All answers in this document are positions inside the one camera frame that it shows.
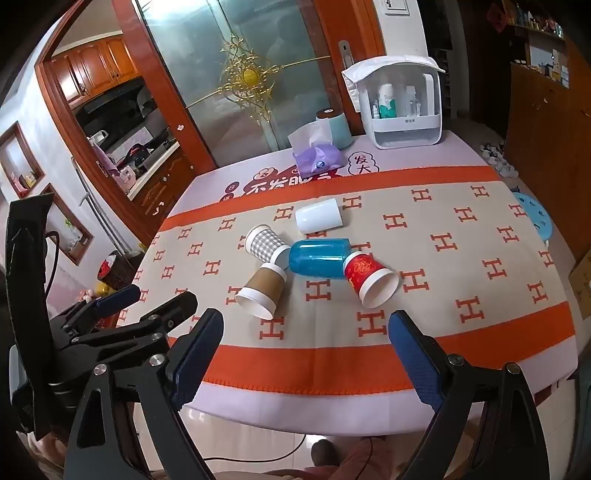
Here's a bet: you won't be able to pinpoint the grey checked paper cup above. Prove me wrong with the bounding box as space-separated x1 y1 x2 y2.
245 224 291 268

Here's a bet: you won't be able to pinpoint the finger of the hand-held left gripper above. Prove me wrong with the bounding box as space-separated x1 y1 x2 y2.
50 284 142 334
67 291 199 367

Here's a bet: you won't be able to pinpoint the teal cylinder container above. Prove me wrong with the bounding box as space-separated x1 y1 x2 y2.
315 108 352 149

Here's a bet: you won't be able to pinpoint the wooden kitchen cabinets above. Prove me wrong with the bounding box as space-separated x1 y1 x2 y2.
51 37 139 109

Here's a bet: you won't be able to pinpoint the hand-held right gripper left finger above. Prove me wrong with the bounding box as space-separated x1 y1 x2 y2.
62 308 225 480

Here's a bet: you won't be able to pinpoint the brown paper cup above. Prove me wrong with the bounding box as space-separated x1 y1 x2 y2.
235 262 289 320

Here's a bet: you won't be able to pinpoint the black floor cable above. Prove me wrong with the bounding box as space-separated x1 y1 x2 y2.
203 434 308 462

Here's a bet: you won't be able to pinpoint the black range hood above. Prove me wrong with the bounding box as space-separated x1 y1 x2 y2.
74 78 162 139

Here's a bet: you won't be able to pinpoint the blue plastic stool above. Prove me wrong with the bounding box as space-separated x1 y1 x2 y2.
512 190 554 245

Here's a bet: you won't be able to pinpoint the white cup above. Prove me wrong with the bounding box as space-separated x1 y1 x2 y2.
294 198 345 235

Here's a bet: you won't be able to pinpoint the wall shelf with bottles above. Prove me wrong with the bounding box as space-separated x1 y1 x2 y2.
503 0 573 88

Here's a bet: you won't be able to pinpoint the wooden door frame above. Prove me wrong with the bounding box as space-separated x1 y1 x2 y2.
34 0 218 247

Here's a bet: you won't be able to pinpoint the blue plastic cup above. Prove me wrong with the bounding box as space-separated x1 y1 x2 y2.
288 237 352 278

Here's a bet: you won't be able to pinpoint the purple tissue pack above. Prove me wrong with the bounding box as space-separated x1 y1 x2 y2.
287 124 345 176

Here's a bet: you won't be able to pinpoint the white storage organizer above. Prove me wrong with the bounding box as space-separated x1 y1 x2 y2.
342 54 446 151

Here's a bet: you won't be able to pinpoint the wooden framed wall niche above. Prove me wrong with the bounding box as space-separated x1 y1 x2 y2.
39 183 94 266
0 121 46 201

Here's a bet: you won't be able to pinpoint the kitchen counter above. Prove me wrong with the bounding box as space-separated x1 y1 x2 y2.
124 138 182 200

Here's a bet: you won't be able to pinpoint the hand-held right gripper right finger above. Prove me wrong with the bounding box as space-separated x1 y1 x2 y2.
387 310 552 480

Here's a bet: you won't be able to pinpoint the wooden cabinet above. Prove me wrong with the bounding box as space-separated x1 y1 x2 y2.
505 60 591 227

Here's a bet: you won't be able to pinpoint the brown slipper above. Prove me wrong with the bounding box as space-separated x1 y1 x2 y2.
310 438 340 468

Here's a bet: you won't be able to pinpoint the frosted glass door gold ornament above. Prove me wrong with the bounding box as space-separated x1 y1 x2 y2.
134 0 333 169

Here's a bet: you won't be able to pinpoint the red paper cup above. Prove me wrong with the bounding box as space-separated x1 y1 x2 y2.
342 251 400 309

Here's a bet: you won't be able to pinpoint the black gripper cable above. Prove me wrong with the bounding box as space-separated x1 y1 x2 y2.
44 231 61 301

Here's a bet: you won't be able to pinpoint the teal label bottle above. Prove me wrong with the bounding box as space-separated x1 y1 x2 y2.
376 83 399 118

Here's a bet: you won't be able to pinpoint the dark basket with items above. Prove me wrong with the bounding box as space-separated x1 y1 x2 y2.
95 251 141 291

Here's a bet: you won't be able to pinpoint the person's leg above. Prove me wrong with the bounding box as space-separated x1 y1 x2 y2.
332 438 409 480

